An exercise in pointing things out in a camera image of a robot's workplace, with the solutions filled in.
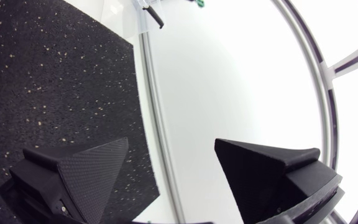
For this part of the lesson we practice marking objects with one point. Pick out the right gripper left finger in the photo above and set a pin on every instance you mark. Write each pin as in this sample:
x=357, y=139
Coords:
x=89, y=180

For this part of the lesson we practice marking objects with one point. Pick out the clear plastic bin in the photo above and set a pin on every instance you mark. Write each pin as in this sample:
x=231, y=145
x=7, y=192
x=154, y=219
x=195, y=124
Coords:
x=148, y=18

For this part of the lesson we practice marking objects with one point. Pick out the black speckled mat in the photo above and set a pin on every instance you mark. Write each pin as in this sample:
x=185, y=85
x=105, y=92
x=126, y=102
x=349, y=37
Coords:
x=42, y=77

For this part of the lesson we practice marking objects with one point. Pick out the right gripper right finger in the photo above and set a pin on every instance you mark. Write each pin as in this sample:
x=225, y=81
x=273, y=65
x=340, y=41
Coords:
x=253, y=177

